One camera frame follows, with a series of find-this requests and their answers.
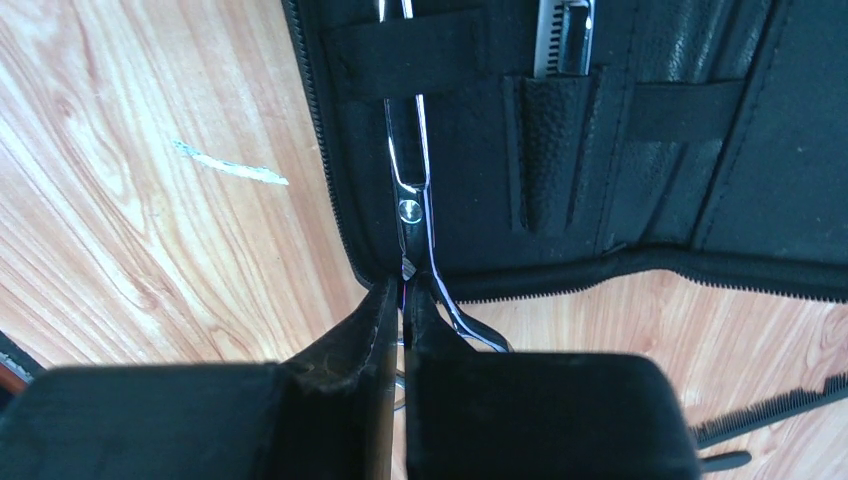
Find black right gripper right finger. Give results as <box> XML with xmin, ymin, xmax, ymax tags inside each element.
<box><xmin>403</xmin><ymin>281</ymin><xmax>702</xmax><ymax>479</ymax></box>

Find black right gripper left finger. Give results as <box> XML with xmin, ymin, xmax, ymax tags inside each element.
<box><xmin>1</xmin><ymin>280</ymin><xmax>398</xmax><ymax>479</ymax></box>

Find black zip tool case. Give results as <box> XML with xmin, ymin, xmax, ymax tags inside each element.
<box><xmin>283</xmin><ymin>1</ymin><xmax>847</xmax><ymax>302</ymax></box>

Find silver thinning scissors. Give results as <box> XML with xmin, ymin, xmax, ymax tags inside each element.
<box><xmin>533</xmin><ymin>0</ymin><xmax>596</xmax><ymax>79</ymax></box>

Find black folding comb razor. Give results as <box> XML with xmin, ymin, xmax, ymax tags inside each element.
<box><xmin>692</xmin><ymin>373</ymin><xmax>847</xmax><ymax>479</ymax></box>

